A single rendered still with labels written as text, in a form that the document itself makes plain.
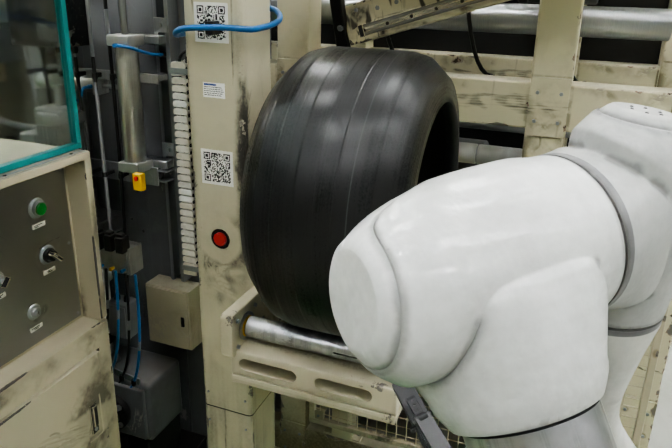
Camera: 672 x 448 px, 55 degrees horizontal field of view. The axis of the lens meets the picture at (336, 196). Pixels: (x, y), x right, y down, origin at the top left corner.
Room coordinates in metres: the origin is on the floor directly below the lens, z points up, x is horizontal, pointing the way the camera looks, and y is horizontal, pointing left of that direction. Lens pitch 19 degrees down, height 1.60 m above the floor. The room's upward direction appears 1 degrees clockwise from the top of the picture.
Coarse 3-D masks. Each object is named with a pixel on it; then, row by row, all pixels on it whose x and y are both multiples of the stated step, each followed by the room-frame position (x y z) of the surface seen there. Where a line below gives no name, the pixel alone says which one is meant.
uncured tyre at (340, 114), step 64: (320, 64) 1.17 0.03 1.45; (384, 64) 1.14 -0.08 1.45; (256, 128) 1.10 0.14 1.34; (320, 128) 1.04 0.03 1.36; (384, 128) 1.01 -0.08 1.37; (448, 128) 1.35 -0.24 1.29; (256, 192) 1.02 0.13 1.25; (320, 192) 0.98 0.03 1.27; (384, 192) 0.97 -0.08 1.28; (256, 256) 1.02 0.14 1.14; (320, 256) 0.97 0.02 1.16; (320, 320) 1.02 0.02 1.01
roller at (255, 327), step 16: (256, 320) 1.17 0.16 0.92; (272, 320) 1.17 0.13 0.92; (256, 336) 1.15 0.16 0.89; (272, 336) 1.14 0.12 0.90; (288, 336) 1.13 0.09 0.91; (304, 336) 1.12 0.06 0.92; (320, 336) 1.12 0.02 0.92; (336, 336) 1.11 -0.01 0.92; (320, 352) 1.10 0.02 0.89; (336, 352) 1.09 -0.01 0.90
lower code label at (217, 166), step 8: (208, 152) 1.28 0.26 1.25; (216, 152) 1.27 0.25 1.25; (224, 152) 1.26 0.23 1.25; (208, 160) 1.28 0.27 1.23; (216, 160) 1.27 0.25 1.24; (224, 160) 1.26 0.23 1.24; (232, 160) 1.26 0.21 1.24; (208, 168) 1.28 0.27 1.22; (216, 168) 1.27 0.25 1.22; (224, 168) 1.26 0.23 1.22; (232, 168) 1.26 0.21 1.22; (208, 176) 1.28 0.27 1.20; (216, 176) 1.27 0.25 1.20; (224, 176) 1.26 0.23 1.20; (232, 176) 1.26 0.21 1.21; (216, 184) 1.27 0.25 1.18; (224, 184) 1.26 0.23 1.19; (232, 184) 1.26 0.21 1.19
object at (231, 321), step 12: (252, 288) 1.26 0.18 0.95; (240, 300) 1.20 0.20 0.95; (252, 300) 1.21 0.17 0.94; (228, 312) 1.15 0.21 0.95; (240, 312) 1.17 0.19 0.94; (252, 312) 1.21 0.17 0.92; (264, 312) 1.26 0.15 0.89; (228, 324) 1.13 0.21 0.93; (240, 324) 1.16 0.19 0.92; (228, 336) 1.13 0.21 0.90; (240, 336) 1.16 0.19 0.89; (228, 348) 1.13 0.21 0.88
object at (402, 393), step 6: (396, 390) 0.85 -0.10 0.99; (402, 390) 0.85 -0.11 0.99; (408, 390) 0.85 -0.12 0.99; (414, 390) 0.85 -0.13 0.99; (402, 396) 0.84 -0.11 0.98; (408, 396) 0.84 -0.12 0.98; (402, 402) 0.84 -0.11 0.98; (420, 402) 0.83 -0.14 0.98; (408, 408) 0.83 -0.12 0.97; (408, 414) 0.82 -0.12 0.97
